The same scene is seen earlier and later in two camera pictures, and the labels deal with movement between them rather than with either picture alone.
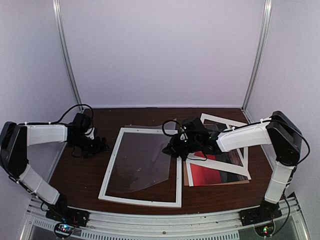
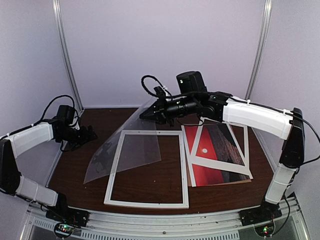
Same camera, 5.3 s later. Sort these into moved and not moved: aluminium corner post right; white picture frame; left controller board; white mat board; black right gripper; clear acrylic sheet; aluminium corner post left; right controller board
Moved: black right gripper; clear acrylic sheet; white picture frame
Not moved: right controller board; aluminium corner post right; left controller board; aluminium corner post left; white mat board
